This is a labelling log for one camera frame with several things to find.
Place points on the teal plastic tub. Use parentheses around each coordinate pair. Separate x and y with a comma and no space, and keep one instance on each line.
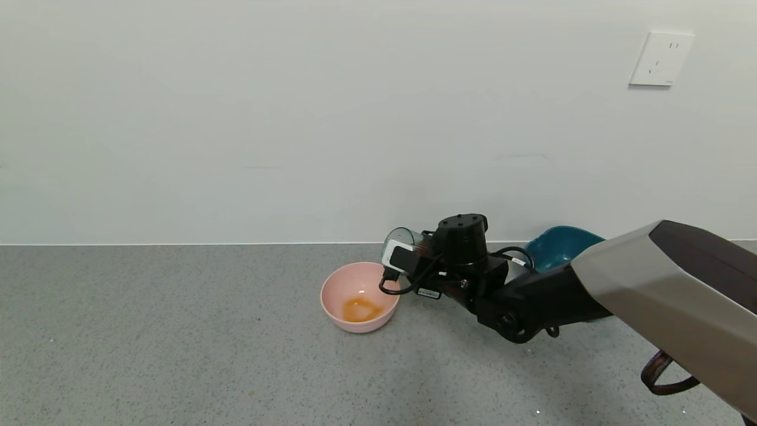
(559,245)

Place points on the pink ribbed bowl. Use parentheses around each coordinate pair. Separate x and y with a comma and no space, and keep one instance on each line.
(346,284)

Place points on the reddish brown liquid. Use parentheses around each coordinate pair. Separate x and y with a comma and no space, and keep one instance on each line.
(362,309)

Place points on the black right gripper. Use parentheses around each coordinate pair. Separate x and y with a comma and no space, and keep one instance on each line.
(428,292)

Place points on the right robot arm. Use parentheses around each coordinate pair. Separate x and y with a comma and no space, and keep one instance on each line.
(662,284)

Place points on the white wall socket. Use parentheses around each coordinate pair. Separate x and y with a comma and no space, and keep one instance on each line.
(661,59)

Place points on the transparent blue ribbed cup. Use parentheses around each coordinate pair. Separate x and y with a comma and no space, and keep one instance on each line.
(408,236)

